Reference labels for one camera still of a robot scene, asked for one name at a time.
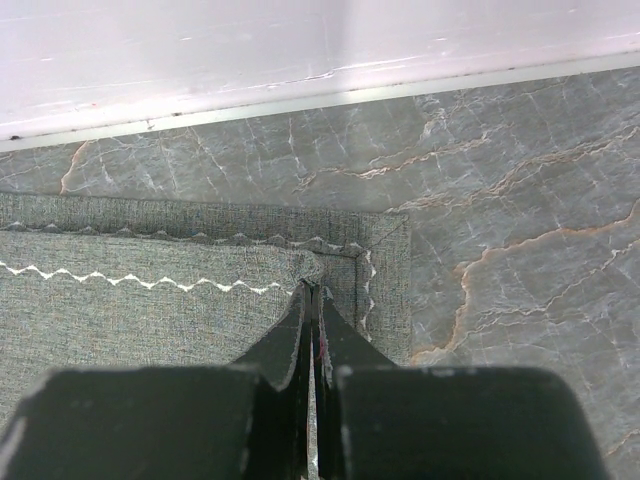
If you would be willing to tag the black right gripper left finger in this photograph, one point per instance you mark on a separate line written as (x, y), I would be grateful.
(243, 420)

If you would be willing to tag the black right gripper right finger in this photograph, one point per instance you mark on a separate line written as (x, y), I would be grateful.
(378, 420)

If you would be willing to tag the grey green napkin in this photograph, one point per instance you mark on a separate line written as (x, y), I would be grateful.
(107, 283)

